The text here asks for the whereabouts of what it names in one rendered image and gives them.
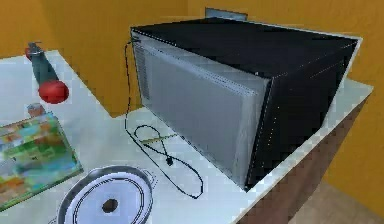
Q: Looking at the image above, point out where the black and silver microwave oven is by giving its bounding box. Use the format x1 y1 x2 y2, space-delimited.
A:
129 17 363 192

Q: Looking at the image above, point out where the white worktop cabinet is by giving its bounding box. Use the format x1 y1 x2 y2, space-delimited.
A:
0 49 374 224

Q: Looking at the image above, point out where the grey bottle with red cap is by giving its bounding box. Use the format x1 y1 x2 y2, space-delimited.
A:
24 41 70 105

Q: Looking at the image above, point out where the colourful green box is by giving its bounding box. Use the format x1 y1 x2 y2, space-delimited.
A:
0 103 84 212

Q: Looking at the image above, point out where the black power cable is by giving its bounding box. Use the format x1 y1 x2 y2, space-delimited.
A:
123 39 205 200

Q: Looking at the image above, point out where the grey wall socket plate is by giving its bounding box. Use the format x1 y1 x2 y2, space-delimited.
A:
204 7 249 22

